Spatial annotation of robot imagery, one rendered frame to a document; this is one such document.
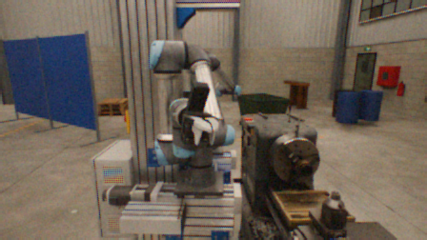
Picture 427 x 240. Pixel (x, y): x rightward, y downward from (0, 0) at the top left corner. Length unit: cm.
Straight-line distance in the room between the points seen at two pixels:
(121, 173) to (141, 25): 75
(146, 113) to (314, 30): 1193
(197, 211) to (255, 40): 1096
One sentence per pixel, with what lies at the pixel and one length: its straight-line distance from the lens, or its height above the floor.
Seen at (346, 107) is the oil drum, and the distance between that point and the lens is 806.
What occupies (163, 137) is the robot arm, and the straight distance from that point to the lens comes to 108.
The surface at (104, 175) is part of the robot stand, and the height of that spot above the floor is 114.
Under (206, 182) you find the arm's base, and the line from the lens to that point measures 116.
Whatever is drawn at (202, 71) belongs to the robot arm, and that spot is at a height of 168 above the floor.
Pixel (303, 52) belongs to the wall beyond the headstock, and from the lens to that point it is 1260.
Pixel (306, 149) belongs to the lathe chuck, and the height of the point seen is 117.
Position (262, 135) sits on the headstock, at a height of 122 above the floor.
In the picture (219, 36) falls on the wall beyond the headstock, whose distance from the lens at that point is 1161.
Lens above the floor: 172
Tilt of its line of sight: 13 degrees down
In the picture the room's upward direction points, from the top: straight up
